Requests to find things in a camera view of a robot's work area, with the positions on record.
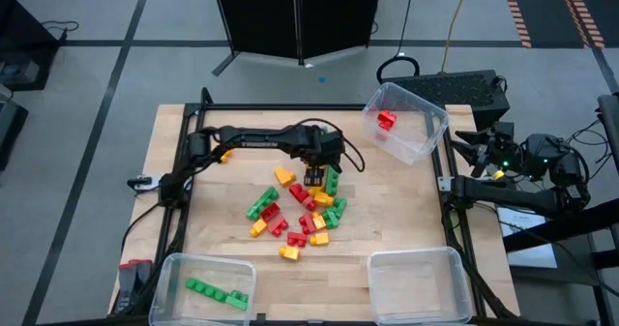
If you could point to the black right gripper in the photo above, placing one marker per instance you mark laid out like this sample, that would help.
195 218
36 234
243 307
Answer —
498 154

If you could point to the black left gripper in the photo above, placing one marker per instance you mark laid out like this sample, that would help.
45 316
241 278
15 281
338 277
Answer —
326 149

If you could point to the long green toy block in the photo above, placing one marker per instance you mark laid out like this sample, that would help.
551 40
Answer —
262 203
332 183
205 288

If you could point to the red toy block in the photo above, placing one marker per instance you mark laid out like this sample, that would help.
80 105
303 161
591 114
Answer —
298 192
387 119
307 223
297 239
270 212
309 203
277 225

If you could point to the yellow sloped toy block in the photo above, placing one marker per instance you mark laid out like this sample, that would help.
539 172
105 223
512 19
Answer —
284 176

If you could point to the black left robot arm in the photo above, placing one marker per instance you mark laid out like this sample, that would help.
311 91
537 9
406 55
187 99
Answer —
261 139

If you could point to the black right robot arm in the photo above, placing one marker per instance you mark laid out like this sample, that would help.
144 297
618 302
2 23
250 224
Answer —
512 198

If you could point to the black computer case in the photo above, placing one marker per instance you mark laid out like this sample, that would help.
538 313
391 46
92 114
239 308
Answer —
450 91

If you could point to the clear plastic container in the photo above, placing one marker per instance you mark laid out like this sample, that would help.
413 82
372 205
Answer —
416 108
416 287
193 314

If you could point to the black metal stand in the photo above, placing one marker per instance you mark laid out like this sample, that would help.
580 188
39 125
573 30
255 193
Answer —
551 230

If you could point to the white paper sheet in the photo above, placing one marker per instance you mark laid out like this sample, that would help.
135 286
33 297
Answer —
532 256

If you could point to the black mat with orange stripes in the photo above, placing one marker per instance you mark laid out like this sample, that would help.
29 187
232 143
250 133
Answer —
541 7

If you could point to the black folding screen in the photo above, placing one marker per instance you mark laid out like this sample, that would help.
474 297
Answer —
261 16

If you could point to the red and grey clamp tool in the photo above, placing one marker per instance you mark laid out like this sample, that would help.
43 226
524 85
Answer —
128 277

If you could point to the dark equipment box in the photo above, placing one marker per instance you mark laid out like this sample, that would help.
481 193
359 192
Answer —
12 127

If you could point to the black cabinet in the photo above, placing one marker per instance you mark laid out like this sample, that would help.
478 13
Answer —
24 40

